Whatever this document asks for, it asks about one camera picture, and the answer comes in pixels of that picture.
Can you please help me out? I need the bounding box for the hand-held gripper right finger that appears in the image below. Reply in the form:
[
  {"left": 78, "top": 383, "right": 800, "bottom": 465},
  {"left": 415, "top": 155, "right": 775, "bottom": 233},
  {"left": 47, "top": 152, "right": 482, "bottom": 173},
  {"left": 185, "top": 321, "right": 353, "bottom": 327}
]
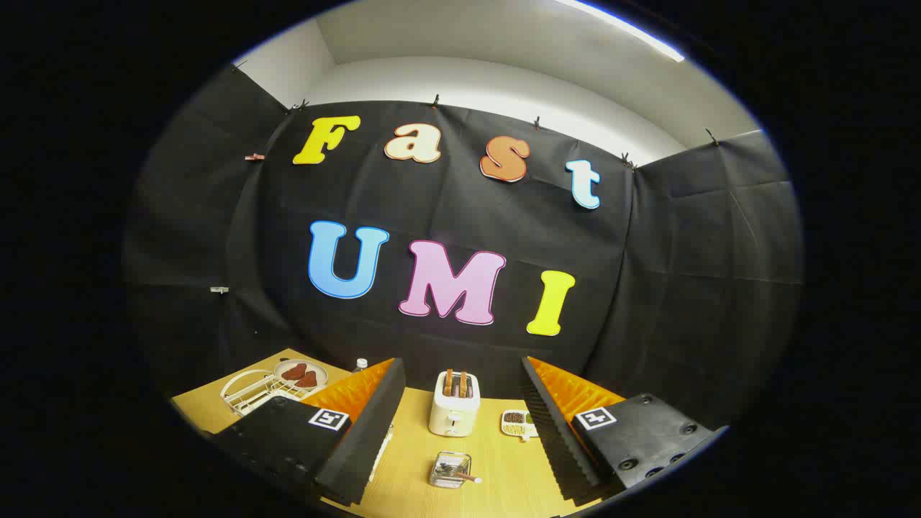
[{"left": 520, "top": 356, "right": 727, "bottom": 506}]

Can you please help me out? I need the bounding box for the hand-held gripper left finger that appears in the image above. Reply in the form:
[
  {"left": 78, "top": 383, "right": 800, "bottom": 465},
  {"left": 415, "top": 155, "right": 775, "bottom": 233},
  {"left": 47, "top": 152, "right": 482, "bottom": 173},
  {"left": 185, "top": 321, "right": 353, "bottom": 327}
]
[{"left": 209, "top": 358, "right": 406, "bottom": 506}]

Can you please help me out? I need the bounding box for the metal wire basket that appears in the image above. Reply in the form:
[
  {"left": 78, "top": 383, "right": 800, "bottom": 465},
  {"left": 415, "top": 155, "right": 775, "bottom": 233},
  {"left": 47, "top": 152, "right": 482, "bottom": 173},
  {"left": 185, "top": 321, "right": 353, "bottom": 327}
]
[{"left": 430, "top": 451, "right": 473, "bottom": 490}]

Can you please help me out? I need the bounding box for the white plate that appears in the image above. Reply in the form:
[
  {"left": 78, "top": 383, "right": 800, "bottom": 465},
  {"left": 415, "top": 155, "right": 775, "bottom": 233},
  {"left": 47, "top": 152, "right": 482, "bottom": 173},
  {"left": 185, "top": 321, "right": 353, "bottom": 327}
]
[{"left": 273, "top": 359, "right": 329, "bottom": 391}]

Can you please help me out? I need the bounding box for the white wire dish rack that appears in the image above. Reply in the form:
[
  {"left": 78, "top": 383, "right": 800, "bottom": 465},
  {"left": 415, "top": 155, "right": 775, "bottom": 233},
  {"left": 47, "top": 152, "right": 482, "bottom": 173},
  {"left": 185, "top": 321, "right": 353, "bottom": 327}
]
[{"left": 220, "top": 368, "right": 317, "bottom": 417}]

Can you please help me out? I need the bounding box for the white divided seasoning tray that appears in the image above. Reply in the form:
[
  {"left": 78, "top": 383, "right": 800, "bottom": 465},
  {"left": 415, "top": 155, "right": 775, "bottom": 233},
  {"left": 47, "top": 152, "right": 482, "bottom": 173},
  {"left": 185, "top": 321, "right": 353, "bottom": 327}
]
[{"left": 501, "top": 409, "right": 539, "bottom": 440}]

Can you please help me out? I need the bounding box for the cream toaster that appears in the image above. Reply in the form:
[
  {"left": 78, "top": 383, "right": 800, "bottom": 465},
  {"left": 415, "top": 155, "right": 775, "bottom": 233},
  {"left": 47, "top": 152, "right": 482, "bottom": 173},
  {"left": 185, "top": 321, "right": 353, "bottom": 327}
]
[{"left": 429, "top": 371, "right": 481, "bottom": 437}]

